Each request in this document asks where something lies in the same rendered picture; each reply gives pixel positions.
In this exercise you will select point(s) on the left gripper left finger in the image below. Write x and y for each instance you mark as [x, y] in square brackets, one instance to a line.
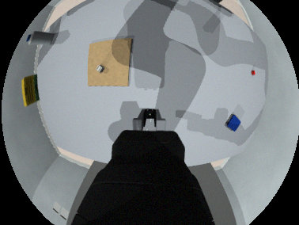
[137, 122]

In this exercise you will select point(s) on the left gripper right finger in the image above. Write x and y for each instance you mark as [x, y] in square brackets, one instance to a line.
[159, 123]

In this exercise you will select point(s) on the black die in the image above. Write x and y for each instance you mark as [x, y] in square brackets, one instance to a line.
[150, 113]

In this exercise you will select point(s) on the dark blue rounded rectangular block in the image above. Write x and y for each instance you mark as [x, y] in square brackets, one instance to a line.
[233, 122]

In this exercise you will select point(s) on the grey bottle with blue cap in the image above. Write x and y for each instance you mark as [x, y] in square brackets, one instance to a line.
[40, 38]

